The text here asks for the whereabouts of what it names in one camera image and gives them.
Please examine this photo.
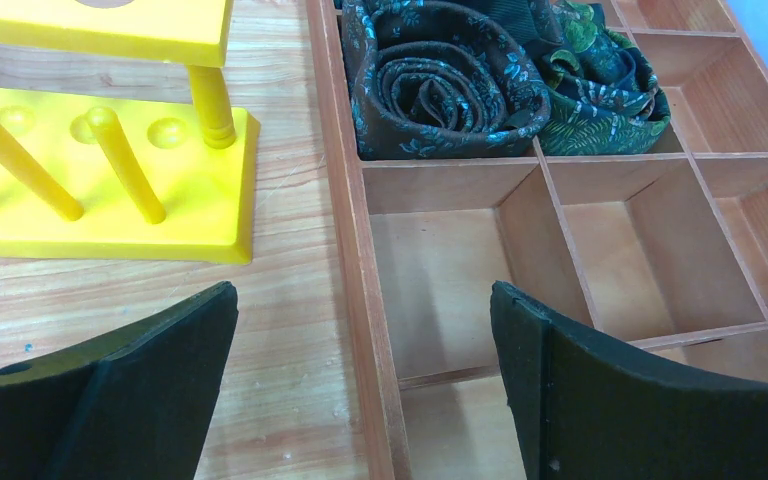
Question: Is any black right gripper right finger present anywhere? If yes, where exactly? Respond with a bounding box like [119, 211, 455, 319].
[490, 281, 768, 479]

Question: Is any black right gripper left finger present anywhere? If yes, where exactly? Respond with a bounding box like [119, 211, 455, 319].
[0, 281, 239, 479]

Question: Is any wooden compartment organizer tray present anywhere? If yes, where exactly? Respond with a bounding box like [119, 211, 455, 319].
[307, 1, 768, 479]

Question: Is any yellow test tube rack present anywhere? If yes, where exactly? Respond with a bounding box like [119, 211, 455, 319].
[0, 1, 260, 264]

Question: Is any green floral rolled tie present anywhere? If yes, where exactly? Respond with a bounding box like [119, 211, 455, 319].
[535, 1, 671, 156]

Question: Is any blue floral rolled tie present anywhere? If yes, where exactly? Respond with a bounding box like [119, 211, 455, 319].
[340, 1, 551, 161]

